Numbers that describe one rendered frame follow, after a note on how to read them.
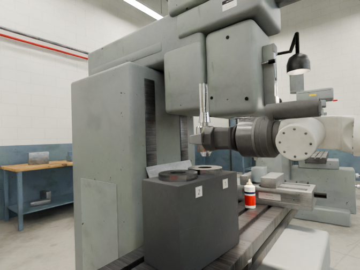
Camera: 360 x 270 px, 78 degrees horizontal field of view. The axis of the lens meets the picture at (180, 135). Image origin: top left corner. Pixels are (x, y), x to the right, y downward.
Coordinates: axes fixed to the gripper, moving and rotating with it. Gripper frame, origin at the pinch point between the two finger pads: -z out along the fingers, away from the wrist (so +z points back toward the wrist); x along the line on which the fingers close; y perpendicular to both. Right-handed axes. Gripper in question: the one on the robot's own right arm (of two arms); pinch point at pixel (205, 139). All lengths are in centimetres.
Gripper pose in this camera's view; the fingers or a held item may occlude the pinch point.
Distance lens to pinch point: 58.6
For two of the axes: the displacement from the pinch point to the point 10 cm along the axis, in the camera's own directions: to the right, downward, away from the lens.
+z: 7.5, -0.4, -6.6
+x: -6.6, 0.1, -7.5
